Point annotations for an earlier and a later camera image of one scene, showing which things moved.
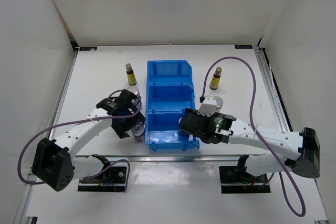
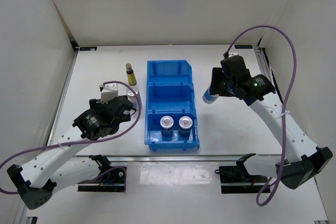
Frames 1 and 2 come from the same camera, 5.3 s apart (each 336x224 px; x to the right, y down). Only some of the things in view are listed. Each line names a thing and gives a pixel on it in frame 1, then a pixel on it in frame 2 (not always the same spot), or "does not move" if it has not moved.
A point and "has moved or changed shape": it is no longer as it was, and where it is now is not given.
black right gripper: (195, 113) → (217, 75)
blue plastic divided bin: (169, 93) does not move
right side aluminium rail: (273, 95) does not move
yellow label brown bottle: (131, 77) does not move
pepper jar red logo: (138, 131) → (166, 124)
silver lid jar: (219, 103) has moved or changed shape
